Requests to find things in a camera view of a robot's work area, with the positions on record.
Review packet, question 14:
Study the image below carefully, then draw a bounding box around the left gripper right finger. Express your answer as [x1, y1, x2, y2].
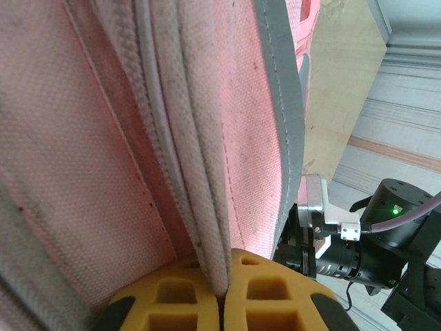
[222, 247, 352, 331]

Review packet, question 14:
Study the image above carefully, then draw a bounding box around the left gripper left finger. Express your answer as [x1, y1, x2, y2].
[91, 257, 221, 331]

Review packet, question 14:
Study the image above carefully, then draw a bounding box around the pink backpack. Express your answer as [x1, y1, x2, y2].
[0, 0, 321, 331]

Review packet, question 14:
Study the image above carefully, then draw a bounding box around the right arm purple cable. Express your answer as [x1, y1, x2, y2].
[365, 192, 441, 235]

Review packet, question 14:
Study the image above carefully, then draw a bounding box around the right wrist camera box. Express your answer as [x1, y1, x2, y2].
[298, 174, 362, 258]

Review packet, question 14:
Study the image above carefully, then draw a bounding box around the aluminium table frame rail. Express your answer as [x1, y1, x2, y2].
[365, 0, 441, 68]

